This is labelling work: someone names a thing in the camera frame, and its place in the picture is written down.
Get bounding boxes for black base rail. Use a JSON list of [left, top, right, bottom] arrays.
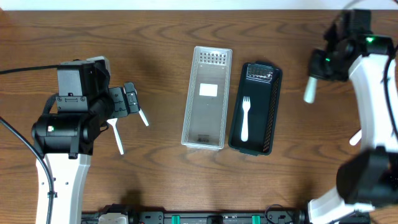
[[81, 204, 309, 224]]

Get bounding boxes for white plastic fork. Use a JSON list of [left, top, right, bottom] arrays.
[[303, 77, 317, 104], [241, 96, 251, 142]]

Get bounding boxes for clear white plastic basket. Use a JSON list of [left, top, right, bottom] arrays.
[[181, 46, 233, 151]]

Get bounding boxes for black plastic basket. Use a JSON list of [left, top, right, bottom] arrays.
[[228, 61, 282, 156]]

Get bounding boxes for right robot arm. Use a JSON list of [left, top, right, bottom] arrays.
[[303, 9, 397, 223]]

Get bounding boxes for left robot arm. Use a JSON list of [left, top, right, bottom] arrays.
[[32, 56, 143, 223]]

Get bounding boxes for white plastic spoon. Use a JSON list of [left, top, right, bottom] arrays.
[[107, 118, 124, 155], [139, 109, 149, 126], [349, 129, 362, 146]]

